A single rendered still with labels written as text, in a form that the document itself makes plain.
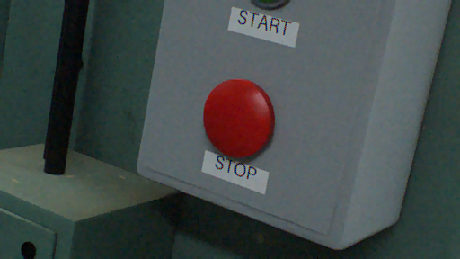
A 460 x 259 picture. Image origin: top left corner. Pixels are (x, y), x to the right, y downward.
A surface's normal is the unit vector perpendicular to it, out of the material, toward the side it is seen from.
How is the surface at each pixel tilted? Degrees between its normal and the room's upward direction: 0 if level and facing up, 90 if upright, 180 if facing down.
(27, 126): 90
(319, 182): 90
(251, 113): 85
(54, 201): 0
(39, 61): 90
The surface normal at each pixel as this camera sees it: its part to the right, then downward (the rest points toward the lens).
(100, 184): 0.19, -0.96
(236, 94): -0.48, -0.05
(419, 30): 0.83, 0.28
